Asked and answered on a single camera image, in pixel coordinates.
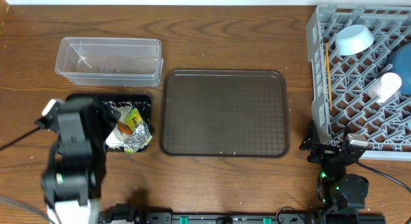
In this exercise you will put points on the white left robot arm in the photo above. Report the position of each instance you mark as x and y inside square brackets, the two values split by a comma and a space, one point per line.
[76, 164]

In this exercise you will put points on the grey dishwasher rack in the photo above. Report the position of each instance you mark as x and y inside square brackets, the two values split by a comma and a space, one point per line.
[386, 126]

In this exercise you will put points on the black rectangular tray bin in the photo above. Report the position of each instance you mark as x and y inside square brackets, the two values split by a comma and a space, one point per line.
[124, 103]

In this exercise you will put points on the white paper napkin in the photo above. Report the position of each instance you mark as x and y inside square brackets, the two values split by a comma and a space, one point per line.
[116, 139]

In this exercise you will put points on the wooden chopstick with pattern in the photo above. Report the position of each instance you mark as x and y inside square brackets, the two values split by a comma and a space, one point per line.
[327, 67]

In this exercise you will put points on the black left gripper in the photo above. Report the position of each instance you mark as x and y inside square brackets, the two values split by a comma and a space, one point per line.
[105, 119]

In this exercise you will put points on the dark blue plate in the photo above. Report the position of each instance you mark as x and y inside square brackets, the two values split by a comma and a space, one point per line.
[401, 65]

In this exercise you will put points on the brown serving tray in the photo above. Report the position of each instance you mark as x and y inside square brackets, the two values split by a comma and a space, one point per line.
[224, 113]

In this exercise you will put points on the clear plastic bin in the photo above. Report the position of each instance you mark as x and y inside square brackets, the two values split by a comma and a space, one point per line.
[110, 61]

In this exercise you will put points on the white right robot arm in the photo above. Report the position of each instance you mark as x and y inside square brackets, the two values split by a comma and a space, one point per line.
[341, 193]

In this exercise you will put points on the pink plastic cup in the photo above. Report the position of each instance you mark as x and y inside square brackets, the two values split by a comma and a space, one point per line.
[386, 86]

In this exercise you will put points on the silver foil snack wrapper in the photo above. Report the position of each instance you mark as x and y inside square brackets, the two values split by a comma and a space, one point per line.
[140, 136]

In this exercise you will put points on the light blue small bowl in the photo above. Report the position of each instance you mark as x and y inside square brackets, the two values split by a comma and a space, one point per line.
[353, 39]

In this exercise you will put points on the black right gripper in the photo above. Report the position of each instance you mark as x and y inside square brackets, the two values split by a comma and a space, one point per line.
[323, 152]

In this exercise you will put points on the orange carrot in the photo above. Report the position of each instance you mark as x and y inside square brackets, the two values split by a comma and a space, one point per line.
[123, 128]

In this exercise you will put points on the pile of white rice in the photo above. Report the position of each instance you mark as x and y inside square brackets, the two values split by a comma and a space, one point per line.
[132, 132]

